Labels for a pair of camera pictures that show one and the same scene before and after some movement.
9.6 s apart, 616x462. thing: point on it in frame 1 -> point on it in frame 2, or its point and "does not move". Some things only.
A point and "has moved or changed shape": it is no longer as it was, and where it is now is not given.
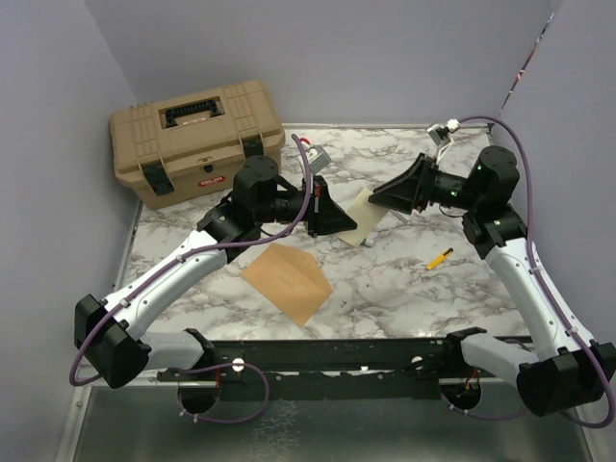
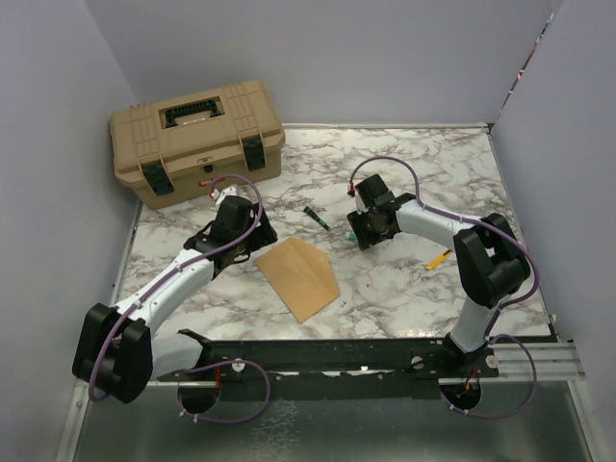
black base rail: (349, 369) does not move
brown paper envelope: (290, 280) has moved or changed shape
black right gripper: (412, 190) -> (365, 239)
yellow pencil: (437, 260) does not move
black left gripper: (325, 216) -> (265, 235)
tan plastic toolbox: (190, 147) does not move
